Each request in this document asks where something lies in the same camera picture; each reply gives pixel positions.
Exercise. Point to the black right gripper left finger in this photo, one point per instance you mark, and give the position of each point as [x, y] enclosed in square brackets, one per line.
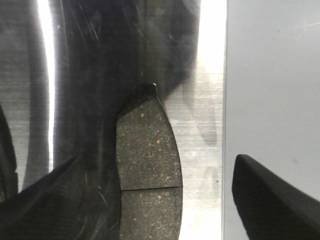
[49, 209]

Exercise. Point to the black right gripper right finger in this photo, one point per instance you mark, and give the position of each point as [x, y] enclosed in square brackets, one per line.
[269, 207]

